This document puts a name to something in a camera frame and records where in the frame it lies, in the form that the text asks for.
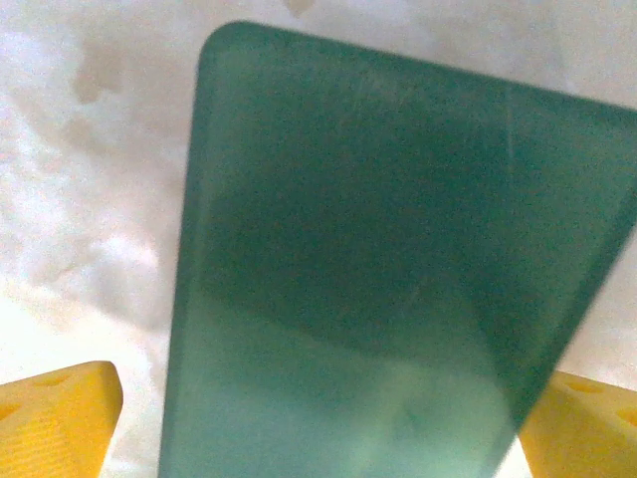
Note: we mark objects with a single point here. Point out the green translucent plastic case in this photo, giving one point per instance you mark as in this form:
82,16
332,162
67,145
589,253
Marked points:
373,249

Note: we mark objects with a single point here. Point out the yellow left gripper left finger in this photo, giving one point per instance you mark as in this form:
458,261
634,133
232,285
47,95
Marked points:
50,423

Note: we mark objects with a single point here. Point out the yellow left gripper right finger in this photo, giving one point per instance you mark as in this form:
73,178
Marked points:
587,433

